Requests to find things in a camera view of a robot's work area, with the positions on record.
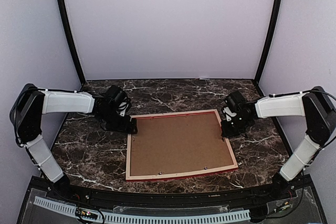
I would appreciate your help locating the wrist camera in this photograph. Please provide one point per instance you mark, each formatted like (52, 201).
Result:
(123, 108)
(228, 114)

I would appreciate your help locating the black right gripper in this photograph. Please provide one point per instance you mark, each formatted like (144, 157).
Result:
(227, 133)

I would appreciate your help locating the right black corner post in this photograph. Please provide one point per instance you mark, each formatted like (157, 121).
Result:
(268, 40)

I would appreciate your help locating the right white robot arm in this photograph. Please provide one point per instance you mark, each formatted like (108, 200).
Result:
(309, 114)

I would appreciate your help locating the wooden red-edged picture frame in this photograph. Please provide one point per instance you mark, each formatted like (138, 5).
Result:
(128, 166)

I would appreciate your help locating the brown frame backing board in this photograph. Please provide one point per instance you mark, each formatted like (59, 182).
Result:
(181, 145)

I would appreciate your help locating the left black corner post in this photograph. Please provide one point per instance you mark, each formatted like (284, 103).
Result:
(70, 40)

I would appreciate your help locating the black corner post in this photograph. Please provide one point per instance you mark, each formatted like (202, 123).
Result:
(70, 40)
(268, 40)

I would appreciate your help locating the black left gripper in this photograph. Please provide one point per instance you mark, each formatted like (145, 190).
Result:
(124, 128)

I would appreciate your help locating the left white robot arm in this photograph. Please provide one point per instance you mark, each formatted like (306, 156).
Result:
(26, 116)

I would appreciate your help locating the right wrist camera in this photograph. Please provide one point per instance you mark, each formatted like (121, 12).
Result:
(228, 114)

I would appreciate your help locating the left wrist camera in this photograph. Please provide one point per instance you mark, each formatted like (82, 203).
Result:
(123, 108)

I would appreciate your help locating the black front rail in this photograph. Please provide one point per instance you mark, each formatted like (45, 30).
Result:
(245, 198)

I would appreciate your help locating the white slotted cable duct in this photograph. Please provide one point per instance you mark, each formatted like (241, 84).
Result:
(137, 215)

